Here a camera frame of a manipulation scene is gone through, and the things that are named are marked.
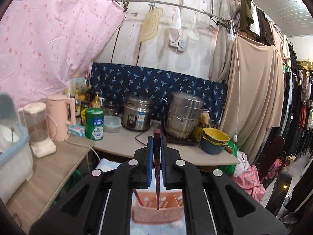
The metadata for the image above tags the yellow dish soap bottle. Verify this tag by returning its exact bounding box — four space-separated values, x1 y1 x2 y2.
93 92 102 109

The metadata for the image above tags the black tower appliance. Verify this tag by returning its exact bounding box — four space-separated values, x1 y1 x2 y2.
266 171 294 216

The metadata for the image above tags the pink electric kettle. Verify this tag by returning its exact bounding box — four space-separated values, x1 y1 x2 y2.
46 94 76 142

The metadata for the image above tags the white carton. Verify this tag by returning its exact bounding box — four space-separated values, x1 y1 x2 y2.
69 77 87 97

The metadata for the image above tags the beige curtain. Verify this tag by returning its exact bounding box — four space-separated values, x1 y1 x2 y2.
209 27 285 162

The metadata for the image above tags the glass pot with lid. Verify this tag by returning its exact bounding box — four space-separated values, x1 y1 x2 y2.
103 100 120 117

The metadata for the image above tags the blue bowl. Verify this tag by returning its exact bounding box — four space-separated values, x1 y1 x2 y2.
200 138 229 155

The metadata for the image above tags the clear plastic food container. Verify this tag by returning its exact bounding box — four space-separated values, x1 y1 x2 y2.
104 115 122 133

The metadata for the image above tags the small bottle with yellow cap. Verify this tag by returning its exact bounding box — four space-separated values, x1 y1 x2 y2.
75 90 81 117

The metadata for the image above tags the steel rice cooker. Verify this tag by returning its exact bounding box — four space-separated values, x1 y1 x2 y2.
122 95 155 131

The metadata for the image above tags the reddish-brown chopstick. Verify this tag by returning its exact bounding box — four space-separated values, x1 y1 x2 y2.
133 189 143 205

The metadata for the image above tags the white hanging strainer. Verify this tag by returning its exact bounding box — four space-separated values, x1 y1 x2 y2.
187 12 201 41

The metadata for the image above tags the black power cable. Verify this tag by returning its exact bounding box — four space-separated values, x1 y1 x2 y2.
135 130 172 150

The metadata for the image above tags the beige hanging cutting board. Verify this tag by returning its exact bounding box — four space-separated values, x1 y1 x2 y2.
139 7 163 42

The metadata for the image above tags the white power cable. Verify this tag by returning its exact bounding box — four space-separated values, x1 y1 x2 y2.
65 137 101 162

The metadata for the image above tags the pink patterned sheet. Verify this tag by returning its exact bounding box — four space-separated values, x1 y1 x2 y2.
0 0 126 108

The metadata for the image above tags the green canister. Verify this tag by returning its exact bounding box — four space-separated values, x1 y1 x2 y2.
85 108 105 141

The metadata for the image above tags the green bag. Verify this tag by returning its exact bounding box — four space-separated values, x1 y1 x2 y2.
52 169 84 205

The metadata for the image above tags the dark wooden chair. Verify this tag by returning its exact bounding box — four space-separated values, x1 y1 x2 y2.
257 137 285 189

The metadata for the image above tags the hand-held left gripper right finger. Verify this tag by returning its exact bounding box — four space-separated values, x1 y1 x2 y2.
160 136 288 235

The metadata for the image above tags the metal hanging rod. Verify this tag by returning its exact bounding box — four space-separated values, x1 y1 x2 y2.
115 0 233 22

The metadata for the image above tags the steel steamer pot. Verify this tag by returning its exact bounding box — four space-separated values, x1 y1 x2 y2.
164 92 208 139

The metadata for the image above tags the brown loofah sponge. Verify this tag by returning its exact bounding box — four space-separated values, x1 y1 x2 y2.
201 111 210 131

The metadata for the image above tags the white cord with switch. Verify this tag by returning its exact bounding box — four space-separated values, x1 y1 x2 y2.
231 21 239 144

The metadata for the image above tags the dark jar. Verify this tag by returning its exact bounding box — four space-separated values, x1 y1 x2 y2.
81 100 90 125

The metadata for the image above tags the white bin with blue lid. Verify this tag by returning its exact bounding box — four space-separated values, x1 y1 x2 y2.
0 92 33 205

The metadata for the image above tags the pink pineapple print cloth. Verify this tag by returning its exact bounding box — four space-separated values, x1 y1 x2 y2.
231 164 266 202

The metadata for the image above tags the black induction cooker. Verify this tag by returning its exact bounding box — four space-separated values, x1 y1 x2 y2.
166 133 198 145

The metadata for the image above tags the white mesh bag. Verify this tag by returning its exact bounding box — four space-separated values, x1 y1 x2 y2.
169 7 183 42

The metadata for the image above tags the dark red chopstick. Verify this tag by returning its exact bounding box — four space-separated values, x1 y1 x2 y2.
153 130 162 211

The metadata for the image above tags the row of hanging clothes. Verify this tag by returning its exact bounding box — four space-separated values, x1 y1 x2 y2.
232 0 313 213

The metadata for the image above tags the yellow bowl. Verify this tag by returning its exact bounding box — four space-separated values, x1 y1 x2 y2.
202 128 230 142

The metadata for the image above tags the green cloth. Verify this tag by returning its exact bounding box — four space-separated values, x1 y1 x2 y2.
218 142 245 174

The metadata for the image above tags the white blender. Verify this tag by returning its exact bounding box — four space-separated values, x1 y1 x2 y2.
18 103 57 158

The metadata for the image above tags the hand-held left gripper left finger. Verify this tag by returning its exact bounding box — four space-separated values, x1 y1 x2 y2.
29 136 157 235

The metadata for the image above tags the navy floral cloth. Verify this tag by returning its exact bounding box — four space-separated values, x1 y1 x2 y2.
89 62 228 125

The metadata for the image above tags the pink perforated plastic basket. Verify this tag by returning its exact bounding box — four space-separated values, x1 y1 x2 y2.
131 188 185 224

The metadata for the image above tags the blue tissue packet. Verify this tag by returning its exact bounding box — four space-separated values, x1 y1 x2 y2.
68 124 86 136

